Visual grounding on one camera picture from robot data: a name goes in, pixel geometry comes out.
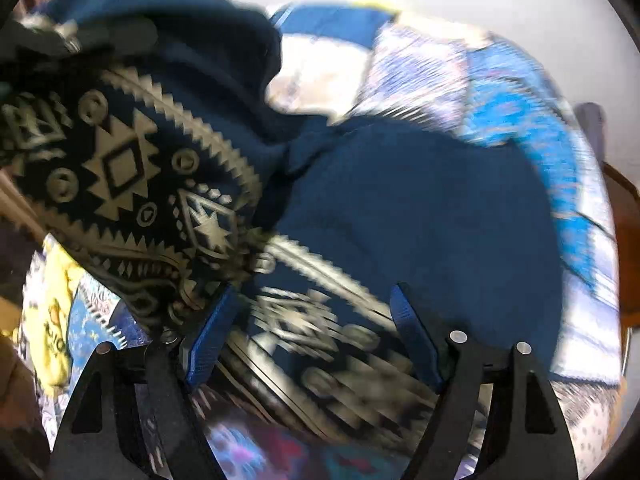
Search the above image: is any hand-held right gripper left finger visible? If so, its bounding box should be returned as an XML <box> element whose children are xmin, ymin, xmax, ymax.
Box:
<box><xmin>47</xmin><ymin>282</ymin><xmax>241</xmax><ymax>480</ymax></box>

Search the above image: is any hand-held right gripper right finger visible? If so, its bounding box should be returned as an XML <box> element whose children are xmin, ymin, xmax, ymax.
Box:
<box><xmin>389</xmin><ymin>282</ymin><xmax>581</xmax><ymax>480</ymax></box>

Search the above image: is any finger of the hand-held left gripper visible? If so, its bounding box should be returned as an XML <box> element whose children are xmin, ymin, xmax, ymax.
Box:
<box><xmin>0</xmin><ymin>17</ymin><xmax>158</xmax><ymax>58</ymax></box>

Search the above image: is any navy patterned hoodie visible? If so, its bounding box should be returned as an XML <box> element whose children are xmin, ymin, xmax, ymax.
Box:
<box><xmin>0</xmin><ymin>0</ymin><xmax>566</xmax><ymax>451</ymax></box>

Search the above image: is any purple red printed cloth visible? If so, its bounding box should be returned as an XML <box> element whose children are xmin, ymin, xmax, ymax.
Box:
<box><xmin>205</xmin><ymin>410</ymin><xmax>416</xmax><ymax>480</ymax></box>

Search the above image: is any yellow cartoon printed blanket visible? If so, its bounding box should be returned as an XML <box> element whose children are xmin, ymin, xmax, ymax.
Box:
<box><xmin>17</xmin><ymin>240</ymin><xmax>151</xmax><ymax>401</ymax></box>

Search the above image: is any white dotted bed sheet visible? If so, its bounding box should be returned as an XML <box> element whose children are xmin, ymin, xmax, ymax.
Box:
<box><xmin>550</xmin><ymin>375</ymin><xmax>622</xmax><ymax>480</ymax></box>

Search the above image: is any cream bed sheet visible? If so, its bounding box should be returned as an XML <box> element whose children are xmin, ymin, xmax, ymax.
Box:
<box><xmin>267</xmin><ymin>35</ymin><xmax>373</xmax><ymax>123</ymax></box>

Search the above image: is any blue patchwork quilt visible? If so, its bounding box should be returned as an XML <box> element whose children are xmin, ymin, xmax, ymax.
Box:
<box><xmin>270</xmin><ymin>2</ymin><xmax>623</xmax><ymax>386</ymax></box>

